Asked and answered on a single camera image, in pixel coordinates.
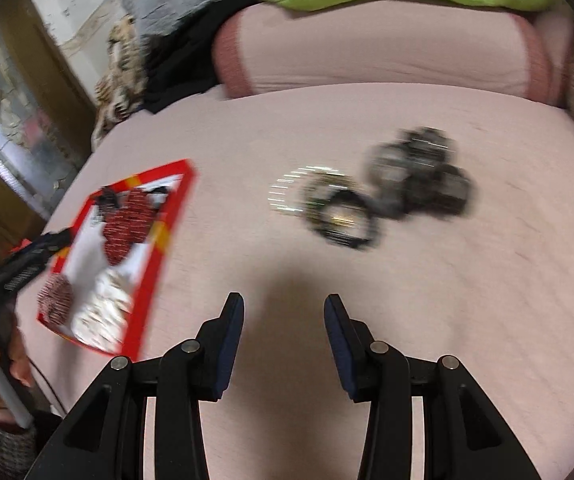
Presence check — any red cardboard box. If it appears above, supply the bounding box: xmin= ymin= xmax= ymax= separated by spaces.
xmin=36 ymin=159 xmax=199 ymax=357

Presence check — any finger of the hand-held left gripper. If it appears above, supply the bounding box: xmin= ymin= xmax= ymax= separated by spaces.
xmin=12 ymin=227 xmax=75 ymax=273

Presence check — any black cloth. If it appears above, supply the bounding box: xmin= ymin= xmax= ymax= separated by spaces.
xmin=140 ymin=30 xmax=228 ymax=116

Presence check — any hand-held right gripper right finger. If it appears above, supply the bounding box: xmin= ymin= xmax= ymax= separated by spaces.
xmin=323 ymin=294 xmax=542 ymax=480

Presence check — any leopard print scrunchie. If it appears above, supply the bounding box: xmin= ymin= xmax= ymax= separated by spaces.
xmin=301 ymin=172 xmax=363 ymax=233

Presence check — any pale pink pillow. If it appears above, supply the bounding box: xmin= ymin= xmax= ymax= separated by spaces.
xmin=532 ymin=10 xmax=574 ymax=108

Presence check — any pink bolster pillow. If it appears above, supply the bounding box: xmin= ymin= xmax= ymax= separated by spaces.
xmin=213 ymin=0 xmax=558 ymax=106

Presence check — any grey quilted blanket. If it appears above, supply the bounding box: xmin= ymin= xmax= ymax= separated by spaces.
xmin=117 ymin=0 xmax=278 ymax=51

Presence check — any red white plaid scrunchie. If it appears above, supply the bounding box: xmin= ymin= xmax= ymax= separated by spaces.
xmin=37 ymin=276 xmax=74 ymax=326

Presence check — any grey sheer dotted scrunchie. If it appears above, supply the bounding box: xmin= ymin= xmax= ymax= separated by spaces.
xmin=364 ymin=127 xmax=478 ymax=221

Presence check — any red polka dot hair bow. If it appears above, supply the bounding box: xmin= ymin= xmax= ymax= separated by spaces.
xmin=101 ymin=189 xmax=160 ymax=266

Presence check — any white dotted scrunchie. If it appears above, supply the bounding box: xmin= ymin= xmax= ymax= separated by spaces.
xmin=71 ymin=269 xmax=135 ymax=351

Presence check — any wooden glass cabinet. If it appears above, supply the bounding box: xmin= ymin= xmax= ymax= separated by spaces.
xmin=0 ymin=0 xmax=100 ymax=271

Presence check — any thin dark cable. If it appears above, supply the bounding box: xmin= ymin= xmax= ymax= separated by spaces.
xmin=27 ymin=357 xmax=65 ymax=418

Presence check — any white pearl bracelet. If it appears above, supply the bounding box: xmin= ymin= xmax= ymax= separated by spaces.
xmin=269 ymin=164 xmax=340 ymax=216

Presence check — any thin black scrunchie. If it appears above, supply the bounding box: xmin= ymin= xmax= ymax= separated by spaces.
xmin=314 ymin=190 xmax=380 ymax=252

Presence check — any person's left hand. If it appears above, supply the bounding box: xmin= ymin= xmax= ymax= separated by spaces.
xmin=0 ymin=310 xmax=35 ymax=413

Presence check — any pink quilted bedspread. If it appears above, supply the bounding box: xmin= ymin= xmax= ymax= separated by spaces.
xmin=14 ymin=82 xmax=574 ymax=480

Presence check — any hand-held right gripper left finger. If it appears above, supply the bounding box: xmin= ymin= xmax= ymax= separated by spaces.
xmin=26 ymin=291 xmax=245 ymax=480

